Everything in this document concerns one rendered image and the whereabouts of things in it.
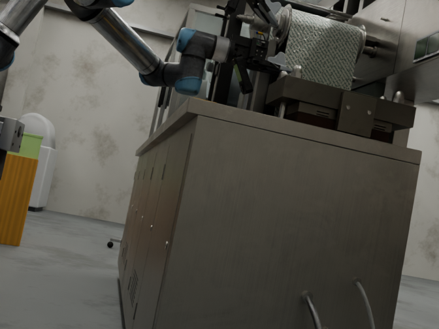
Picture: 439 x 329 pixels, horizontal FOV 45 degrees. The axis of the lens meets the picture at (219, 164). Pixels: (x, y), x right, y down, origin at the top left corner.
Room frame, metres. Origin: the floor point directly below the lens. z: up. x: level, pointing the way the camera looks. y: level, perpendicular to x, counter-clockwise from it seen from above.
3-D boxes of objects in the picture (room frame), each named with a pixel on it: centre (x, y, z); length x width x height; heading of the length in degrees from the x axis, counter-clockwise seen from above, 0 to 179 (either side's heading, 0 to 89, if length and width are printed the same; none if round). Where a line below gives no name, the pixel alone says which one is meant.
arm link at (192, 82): (1.58, 0.15, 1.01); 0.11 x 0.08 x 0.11; 55
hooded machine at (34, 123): (7.92, 2.84, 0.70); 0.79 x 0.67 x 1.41; 100
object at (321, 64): (1.65, -0.25, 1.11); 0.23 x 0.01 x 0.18; 101
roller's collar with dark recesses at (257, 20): (1.92, -0.05, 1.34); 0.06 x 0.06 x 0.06; 11
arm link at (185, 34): (1.57, 0.14, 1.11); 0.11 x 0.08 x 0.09; 101
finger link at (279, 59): (1.61, -0.12, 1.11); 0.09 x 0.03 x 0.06; 100
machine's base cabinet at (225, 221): (2.62, 0.02, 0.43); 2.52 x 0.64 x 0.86; 11
